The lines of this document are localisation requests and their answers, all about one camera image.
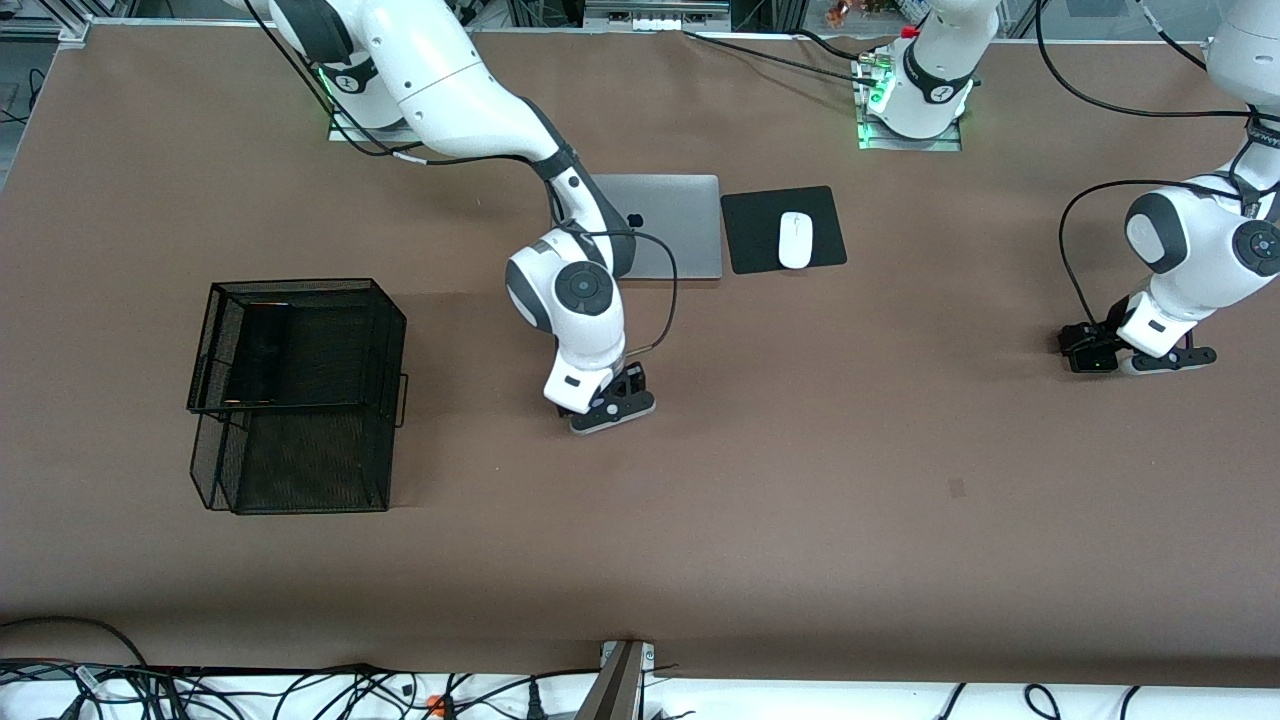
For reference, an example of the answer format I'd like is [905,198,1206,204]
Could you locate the black mesh two-tier tray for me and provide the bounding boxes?
[187,278,410,516]

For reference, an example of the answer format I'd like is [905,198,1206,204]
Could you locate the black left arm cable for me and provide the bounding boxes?
[1035,0,1280,326]

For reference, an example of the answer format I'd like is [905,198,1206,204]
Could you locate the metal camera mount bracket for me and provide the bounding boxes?
[578,640,656,720]

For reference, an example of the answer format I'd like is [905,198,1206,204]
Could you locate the large black smartphone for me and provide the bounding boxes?
[238,300,293,403]

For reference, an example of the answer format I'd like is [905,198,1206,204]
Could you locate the grey socket strip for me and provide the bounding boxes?
[585,0,733,31]

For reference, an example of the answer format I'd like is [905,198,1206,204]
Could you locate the white computer mouse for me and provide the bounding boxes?
[779,211,814,271]

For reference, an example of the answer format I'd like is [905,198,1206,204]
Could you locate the aluminium frame profile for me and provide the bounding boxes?
[0,18,91,43]

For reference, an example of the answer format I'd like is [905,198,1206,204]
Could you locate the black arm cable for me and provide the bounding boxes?
[1035,0,1280,326]
[245,0,681,358]

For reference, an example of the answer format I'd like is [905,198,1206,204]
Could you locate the black cable across table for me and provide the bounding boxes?
[683,30,881,83]

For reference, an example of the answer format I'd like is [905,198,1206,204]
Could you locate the silver closed laptop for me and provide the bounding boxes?
[588,175,723,281]

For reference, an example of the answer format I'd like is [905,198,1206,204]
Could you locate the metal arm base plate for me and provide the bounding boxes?
[857,110,963,153]
[328,100,411,143]

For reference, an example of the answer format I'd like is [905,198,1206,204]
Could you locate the thick black arched cable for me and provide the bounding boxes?
[0,617,151,669]

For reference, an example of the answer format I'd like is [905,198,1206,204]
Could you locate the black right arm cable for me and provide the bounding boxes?
[245,0,681,358]

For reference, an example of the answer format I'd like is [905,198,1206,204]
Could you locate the black mouse pad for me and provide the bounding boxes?
[720,185,849,276]

